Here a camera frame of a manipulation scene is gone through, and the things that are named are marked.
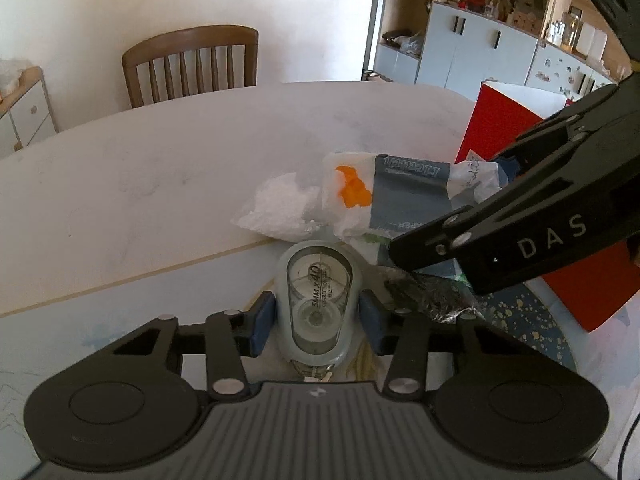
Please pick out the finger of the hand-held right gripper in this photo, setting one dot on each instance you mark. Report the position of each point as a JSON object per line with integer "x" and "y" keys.
{"x": 430, "y": 245}
{"x": 555, "y": 130}

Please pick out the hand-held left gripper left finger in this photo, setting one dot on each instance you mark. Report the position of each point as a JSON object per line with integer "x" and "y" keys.
{"x": 262, "y": 322}

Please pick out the clear plastic bag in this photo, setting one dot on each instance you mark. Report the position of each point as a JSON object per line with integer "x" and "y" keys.
{"x": 10, "y": 72}

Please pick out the red and white storage box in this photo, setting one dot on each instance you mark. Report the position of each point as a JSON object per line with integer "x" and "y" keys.
{"x": 505, "y": 120}

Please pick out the white plastic bag orange print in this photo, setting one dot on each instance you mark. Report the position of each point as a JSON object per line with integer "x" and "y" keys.
{"x": 350, "y": 190}

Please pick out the grey sliding door frame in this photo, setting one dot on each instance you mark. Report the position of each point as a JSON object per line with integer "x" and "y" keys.
{"x": 372, "y": 15}

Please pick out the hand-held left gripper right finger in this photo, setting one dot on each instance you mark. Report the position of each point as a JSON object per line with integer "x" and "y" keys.
{"x": 372, "y": 322}

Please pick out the grey bag on shelf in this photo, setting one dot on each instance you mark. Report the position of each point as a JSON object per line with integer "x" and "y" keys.
{"x": 405, "y": 41}

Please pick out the dark braided item clear wrap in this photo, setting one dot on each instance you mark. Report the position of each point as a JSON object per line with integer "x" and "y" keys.
{"x": 435, "y": 296}

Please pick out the light blue printed table mat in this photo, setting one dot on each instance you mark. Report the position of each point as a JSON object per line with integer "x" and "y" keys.
{"x": 75, "y": 360}

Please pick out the white canister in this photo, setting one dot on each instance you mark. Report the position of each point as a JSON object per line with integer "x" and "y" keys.
{"x": 593, "y": 42}

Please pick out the clear glass jar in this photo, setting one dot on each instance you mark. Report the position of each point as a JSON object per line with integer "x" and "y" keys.
{"x": 570, "y": 30}

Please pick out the brown wooden chair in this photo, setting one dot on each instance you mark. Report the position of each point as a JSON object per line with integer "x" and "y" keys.
{"x": 190, "y": 42}

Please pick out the pink dotted box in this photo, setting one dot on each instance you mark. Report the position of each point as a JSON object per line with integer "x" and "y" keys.
{"x": 522, "y": 17}

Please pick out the translucent correction tape dispenser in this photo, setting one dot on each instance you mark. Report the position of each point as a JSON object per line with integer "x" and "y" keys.
{"x": 315, "y": 300}

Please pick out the crumpled white plastic bag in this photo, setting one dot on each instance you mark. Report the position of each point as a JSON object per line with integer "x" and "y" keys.
{"x": 280, "y": 205}

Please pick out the grey cardboard box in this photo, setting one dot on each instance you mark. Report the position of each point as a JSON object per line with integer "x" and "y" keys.
{"x": 410, "y": 195}

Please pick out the white wooden sideboard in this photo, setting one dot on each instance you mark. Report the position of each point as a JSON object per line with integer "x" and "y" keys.
{"x": 27, "y": 115}

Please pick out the white and wood wall cabinet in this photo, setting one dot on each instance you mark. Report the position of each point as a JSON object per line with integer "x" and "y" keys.
{"x": 480, "y": 40}

